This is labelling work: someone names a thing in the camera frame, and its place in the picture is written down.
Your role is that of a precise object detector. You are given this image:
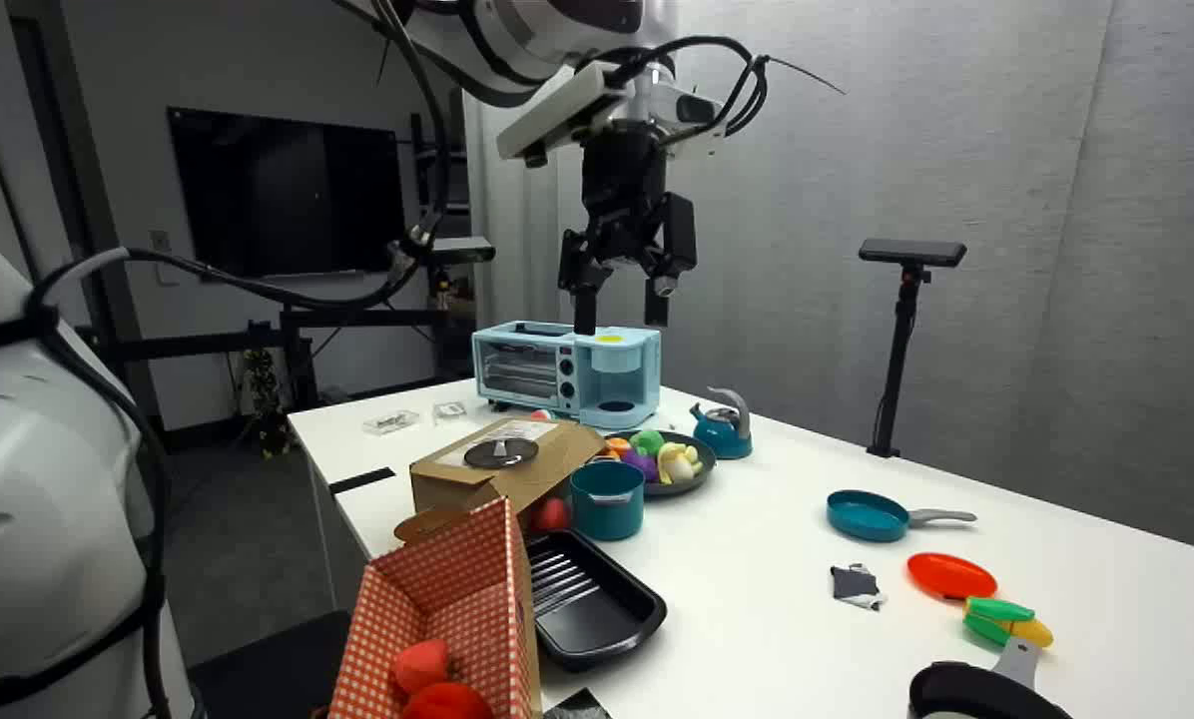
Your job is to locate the black wall monitor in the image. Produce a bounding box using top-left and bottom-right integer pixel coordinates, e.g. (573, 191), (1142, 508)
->
(167, 103), (409, 286)

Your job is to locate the yellow plush banana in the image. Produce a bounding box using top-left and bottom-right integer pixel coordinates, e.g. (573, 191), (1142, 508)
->
(654, 440), (706, 489)

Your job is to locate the black tripod stand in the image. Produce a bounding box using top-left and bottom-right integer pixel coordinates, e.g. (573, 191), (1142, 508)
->
(863, 260), (939, 463)

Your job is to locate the black baking tray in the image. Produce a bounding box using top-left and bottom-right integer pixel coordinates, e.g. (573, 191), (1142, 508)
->
(525, 531), (673, 672)

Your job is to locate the red checkered cardboard box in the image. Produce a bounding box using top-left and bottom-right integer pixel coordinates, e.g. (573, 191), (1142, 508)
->
(329, 496), (547, 719)

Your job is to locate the teal toy kettle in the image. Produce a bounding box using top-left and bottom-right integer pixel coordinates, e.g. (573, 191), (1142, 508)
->
(686, 383), (758, 463)

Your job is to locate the orange toy plate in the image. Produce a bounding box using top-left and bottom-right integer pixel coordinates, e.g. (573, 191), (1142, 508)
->
(902, 548), (1004, 608)

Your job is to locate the red toy ball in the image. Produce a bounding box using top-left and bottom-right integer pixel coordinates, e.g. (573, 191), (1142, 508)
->
(529, 496), (574, 539)

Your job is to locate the brown cardboard box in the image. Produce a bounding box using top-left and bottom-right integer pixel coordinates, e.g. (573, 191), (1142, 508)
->
(409, 411), (606, 528)

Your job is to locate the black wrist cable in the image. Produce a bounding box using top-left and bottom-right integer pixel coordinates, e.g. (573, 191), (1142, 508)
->
(634, 31), (779, 146)

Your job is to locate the dark round plate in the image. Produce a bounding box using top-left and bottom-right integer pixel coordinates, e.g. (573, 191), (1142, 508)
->
(590, 427), (719, 504)

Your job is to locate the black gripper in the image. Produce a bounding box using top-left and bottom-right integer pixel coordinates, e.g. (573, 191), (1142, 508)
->
(554, 122), (698, 335)

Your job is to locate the blue toy pot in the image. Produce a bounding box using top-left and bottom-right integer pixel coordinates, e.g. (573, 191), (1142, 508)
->
(566, 455), (650, 545)

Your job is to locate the purple plush eggplant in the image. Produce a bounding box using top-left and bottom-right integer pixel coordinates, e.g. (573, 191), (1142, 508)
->
(619, 447), (663, 489)

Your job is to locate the light blue toaster oven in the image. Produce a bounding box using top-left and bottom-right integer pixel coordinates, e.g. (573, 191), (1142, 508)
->
(469, 315), (669, 436)

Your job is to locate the black strip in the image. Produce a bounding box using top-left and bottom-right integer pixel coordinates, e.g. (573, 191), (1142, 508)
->
(329, 463), (398, 500)

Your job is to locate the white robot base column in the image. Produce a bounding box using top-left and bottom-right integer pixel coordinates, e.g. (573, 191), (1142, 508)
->
(0, 206), (205, 719)

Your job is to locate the thick black cable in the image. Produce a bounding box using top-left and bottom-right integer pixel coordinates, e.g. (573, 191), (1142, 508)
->
(28, 0), (476, 323)

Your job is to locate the small red toy piece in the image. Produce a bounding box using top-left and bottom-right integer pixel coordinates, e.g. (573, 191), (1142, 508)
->
(386, 641), (460, 702)

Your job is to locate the teal toy frying pan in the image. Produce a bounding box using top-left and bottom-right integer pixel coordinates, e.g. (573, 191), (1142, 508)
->
(823, 489), (983, 548)

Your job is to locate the grey curtain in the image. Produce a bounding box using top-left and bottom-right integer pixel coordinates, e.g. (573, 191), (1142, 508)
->
(469, 0), (1194, 559)

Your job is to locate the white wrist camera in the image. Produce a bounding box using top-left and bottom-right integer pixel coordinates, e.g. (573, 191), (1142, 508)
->
(646, 75), (734, 140)

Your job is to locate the black metal frame table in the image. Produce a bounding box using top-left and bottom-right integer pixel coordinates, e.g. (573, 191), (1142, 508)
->
(90, 302), (454, 421)

